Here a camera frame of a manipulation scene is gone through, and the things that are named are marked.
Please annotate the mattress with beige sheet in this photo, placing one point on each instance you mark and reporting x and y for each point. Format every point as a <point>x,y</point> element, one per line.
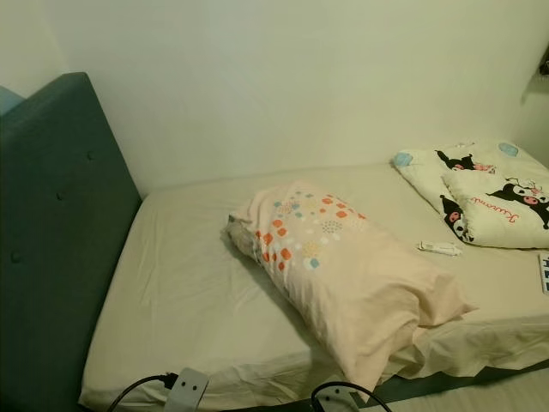
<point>180,283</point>

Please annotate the white book blue letters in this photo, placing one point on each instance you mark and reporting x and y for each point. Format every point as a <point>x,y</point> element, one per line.
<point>544,275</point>

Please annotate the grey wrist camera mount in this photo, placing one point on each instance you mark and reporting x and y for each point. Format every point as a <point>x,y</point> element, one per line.
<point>334,403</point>
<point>187,393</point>

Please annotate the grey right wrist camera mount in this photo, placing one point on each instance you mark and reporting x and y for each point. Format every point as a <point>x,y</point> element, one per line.
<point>334,403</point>

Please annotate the pink dotted pillow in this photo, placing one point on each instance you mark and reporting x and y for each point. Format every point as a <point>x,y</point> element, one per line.
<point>352,275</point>

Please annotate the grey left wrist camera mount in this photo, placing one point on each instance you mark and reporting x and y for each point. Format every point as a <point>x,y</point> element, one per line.
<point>187,393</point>

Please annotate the cream cartoon print quilt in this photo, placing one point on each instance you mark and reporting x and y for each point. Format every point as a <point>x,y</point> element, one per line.
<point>497,227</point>

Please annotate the teal fabric headboard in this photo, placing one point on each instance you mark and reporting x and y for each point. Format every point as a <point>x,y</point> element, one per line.
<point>60,257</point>

